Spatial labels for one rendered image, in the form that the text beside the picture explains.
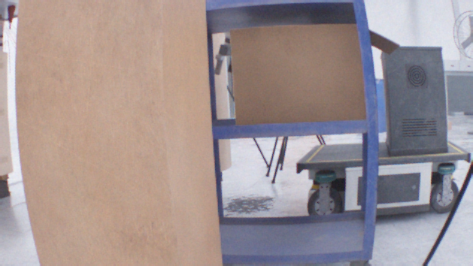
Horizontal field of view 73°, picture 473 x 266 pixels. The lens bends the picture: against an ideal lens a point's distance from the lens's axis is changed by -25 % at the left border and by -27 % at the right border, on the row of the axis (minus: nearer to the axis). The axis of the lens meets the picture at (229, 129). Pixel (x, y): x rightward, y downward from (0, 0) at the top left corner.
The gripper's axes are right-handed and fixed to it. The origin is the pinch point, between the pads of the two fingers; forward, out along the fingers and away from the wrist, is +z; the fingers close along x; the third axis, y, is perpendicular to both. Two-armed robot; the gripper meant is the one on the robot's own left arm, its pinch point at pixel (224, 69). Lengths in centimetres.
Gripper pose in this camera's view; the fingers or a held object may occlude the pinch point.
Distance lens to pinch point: 211.7
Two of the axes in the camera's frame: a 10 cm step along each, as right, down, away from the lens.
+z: -2.4, 9.1, 3.5
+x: -4.8, 2.0, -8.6
